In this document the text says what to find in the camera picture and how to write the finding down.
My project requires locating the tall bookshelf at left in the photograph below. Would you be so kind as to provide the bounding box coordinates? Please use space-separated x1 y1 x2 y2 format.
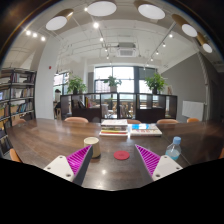
0 68 36 158

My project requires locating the round pendant lamp centre-right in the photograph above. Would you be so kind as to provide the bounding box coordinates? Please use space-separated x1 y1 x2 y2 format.
134 0 165 20

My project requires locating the right potted plant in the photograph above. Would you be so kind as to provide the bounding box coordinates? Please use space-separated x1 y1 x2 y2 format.
145 73 167 94

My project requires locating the ceiling air conditioner unit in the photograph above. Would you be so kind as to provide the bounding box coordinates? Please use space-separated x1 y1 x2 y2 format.
117 42 136 57

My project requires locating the low dark shelf divider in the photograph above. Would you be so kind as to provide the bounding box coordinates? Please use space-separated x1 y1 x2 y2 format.
61 92 177 123

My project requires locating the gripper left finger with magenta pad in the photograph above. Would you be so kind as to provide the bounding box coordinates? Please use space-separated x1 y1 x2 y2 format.
44 145 93 186

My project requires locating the left stack of books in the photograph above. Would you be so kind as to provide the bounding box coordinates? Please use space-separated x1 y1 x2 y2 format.
100 119 128 136

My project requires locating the left potted plant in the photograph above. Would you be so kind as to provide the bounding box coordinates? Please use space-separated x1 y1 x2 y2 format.
67 76 87 94

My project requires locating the white board at right wall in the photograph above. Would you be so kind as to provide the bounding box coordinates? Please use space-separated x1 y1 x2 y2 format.
182 101 204 121

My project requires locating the round pendant lamp centre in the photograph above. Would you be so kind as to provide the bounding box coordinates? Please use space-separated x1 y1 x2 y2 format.
87 0 117 17

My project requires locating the middle potted plant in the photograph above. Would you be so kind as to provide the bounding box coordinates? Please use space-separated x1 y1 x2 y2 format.
104 76 122 92

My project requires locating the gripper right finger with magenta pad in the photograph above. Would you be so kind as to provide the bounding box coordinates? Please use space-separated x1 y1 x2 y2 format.
134 145 182 182

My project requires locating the stack of books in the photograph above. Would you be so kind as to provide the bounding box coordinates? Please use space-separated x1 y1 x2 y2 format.
100 119 128 136
130 123 162 136

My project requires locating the red round coaster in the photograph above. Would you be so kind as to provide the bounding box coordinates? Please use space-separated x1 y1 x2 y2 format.
114 150 130 160

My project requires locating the beige paper cup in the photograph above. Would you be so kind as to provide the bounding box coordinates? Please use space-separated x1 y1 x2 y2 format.
84 137 101 158

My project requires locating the orange chair far middle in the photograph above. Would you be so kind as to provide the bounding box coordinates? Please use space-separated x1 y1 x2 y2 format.
127 119 141 124

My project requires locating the potted plant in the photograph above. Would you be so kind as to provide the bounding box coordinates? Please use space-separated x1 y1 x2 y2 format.
67 76 87 94
145 73 167 94
104 76 122 92

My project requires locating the round pendant lamp far right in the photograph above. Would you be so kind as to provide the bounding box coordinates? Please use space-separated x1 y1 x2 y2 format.
197 32 212 53

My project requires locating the orange chair near left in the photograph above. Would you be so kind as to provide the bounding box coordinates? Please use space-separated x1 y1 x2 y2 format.
9 149 22 163

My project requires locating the right stack of books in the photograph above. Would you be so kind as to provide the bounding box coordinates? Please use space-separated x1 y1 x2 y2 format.
130 123 162 136

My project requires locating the clear water bottle blue cap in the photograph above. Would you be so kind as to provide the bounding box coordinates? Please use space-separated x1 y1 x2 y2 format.
166 136 181 160

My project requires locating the orange chair far right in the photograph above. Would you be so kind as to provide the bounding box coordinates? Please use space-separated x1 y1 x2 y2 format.
187 118 200 123

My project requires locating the orange chair far left-centre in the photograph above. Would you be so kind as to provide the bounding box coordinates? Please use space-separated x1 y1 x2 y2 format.
64 117 89 123

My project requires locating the round pendant lamp left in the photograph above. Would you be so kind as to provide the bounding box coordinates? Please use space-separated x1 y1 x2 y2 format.
46 9 74 31

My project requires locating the orange chair far right-centre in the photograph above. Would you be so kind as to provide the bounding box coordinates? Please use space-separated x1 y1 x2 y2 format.
157 119 179 124

